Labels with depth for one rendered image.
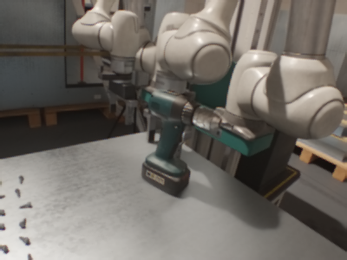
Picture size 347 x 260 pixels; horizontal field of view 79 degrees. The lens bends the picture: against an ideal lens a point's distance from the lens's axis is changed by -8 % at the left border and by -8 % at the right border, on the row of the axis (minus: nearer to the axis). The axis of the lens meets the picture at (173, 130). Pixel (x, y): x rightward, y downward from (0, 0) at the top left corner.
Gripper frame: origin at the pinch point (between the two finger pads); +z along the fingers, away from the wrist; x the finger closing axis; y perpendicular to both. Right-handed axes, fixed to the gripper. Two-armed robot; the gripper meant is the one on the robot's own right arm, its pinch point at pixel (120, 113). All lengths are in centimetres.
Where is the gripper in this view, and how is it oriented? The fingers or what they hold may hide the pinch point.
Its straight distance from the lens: 93.7
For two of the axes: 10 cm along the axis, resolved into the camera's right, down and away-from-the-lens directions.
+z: -1.4, 9.1, 4.0
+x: -6.4, -3.9, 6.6
